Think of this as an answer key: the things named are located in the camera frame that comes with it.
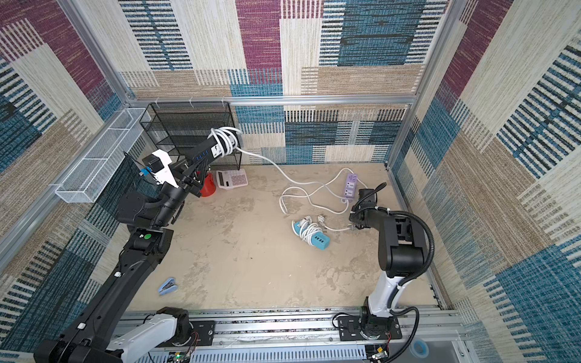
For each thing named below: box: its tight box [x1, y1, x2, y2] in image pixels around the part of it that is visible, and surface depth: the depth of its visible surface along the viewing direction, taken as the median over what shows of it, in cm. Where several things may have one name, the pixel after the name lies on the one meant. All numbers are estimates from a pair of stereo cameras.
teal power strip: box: [294, 220, 331, 251], surface depth 90 cm
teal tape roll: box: [409, 338, 429, 359], surface depth 71 cm
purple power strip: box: [344, 172, 358, 199], surface depth 111 cm
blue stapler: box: [158, 277, 178, 296], surface depth 83 cm
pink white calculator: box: [215, 168, 249, 190], surface depth 117 cm
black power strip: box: [186, 130, 240, 168], surface depth 63 cm
